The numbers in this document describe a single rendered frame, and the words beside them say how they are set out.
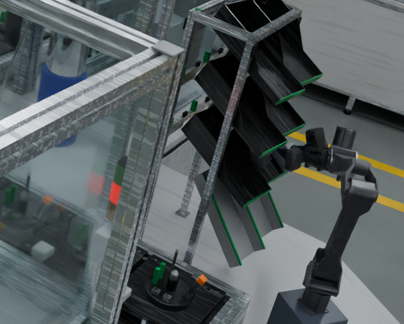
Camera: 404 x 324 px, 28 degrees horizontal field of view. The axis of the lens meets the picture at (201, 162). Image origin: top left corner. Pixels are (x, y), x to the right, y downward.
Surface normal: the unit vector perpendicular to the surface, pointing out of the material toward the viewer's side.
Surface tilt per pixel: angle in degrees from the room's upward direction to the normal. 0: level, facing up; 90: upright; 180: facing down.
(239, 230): 45
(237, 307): 0
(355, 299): 0
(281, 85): 25
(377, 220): 0
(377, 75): 90
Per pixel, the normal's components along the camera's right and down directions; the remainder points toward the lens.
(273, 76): 0.54, -0.57
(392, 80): -0.29, 0.42
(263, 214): 0.72, -0.26
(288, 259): 0.24, -0.84
